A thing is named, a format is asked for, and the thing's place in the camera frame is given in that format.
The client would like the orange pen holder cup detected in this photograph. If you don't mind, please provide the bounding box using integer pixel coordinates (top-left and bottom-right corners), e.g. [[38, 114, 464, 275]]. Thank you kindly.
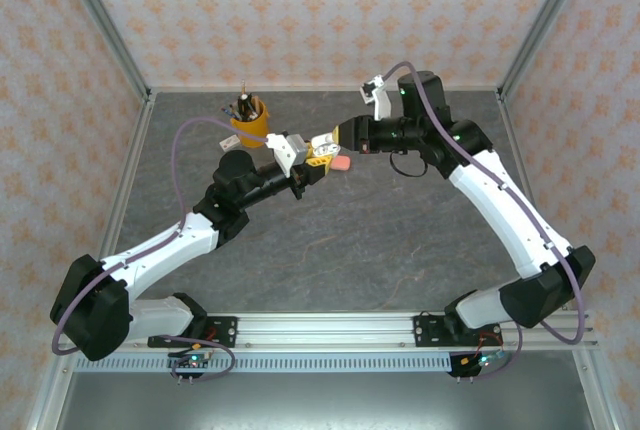
[[228, 97, 271, 150]]

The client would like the small green-lit circuit board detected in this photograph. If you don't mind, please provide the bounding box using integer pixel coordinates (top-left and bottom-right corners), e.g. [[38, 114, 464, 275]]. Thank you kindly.
[[449, 349, 506, 382], [167, 349, 217, 385]]

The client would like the grey metal shelf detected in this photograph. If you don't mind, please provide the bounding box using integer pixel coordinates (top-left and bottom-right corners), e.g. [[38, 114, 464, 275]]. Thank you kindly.
[[52, 372, 589, 430]]

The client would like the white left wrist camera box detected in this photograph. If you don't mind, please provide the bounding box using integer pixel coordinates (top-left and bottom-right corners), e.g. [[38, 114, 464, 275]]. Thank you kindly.
[[266, 132, 309, 171]]

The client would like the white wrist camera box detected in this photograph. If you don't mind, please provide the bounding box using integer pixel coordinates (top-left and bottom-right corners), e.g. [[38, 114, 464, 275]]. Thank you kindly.
[[360, 74, 396, 121], [266, 132, 309, 171]]

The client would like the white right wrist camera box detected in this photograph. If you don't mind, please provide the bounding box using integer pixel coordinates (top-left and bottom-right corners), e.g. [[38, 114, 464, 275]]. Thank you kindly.
[[360, 74, 396, 121]]

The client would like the aluminium table edge rail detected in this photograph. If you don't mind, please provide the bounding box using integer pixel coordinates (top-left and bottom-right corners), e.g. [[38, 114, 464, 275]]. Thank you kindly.
[[496, 89, 571, 312], [148, 84, 502, 95], [77, 92, 157, 315]]

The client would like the thin black right gripper cable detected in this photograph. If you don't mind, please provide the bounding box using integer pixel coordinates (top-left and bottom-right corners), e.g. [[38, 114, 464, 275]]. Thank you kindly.
[[389, 152, 427, 178]]

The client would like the aluminium frame post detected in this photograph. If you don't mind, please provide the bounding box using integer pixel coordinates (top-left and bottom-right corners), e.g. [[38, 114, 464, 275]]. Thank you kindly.
[[24, 349, 76, 430], [572, 349, 619, 430], [497, 0, 600, 101], [52, 0, 154, 104]]

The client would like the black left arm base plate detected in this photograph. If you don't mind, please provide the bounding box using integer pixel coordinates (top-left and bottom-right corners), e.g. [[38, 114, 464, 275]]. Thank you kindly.
[[147, 315, 239, 349]]

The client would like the aluminium mounting rail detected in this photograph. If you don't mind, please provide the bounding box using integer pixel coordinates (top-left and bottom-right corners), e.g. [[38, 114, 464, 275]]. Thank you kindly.
[[52, 312, 600, 352]]

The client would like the slotted grey cable tray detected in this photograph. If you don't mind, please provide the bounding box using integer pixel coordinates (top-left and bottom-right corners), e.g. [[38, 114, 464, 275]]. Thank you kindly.
[[73, 353, 454, 375]]

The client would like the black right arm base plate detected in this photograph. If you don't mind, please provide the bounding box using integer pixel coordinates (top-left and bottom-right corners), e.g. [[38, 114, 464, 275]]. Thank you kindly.
[[412, 314, 506, 349]]

